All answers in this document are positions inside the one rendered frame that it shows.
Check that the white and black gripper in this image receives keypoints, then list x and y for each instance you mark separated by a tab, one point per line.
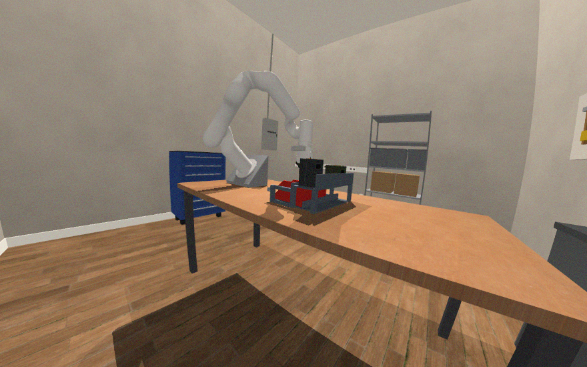
308	153

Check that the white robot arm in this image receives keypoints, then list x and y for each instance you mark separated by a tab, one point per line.
234	97

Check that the olive green tool case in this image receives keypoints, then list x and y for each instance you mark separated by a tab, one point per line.
335	169

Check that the dark grey case with orange latches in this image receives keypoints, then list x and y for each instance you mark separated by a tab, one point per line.
308	170

